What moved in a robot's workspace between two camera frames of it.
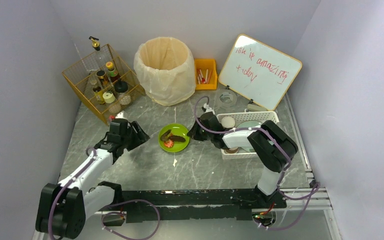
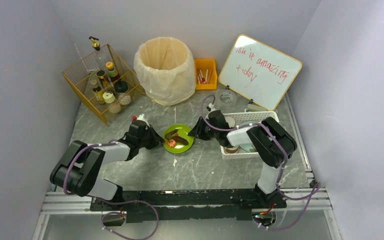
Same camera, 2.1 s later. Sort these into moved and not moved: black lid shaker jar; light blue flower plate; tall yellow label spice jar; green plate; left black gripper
Moved: left black gripper; green plate
Not moved: black lid shaker jar; light blue flower plate; tall yellow label spice jar
